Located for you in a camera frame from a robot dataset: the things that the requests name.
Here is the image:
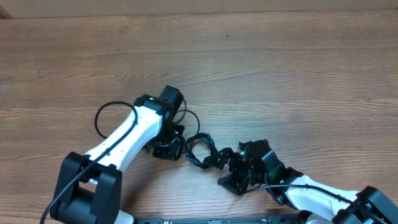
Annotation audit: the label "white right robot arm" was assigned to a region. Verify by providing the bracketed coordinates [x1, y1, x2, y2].
[204, 140, 397, 223]

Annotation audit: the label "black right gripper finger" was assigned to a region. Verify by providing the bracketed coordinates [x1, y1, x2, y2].
[218, 176, 248, 196]
[203, 147, 234, 170]

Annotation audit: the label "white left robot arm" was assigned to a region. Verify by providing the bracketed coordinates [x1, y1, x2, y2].
[40, 86, 185, 224]

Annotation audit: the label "black USB cable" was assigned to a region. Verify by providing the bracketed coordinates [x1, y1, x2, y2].
[172, 99, 220, 170]

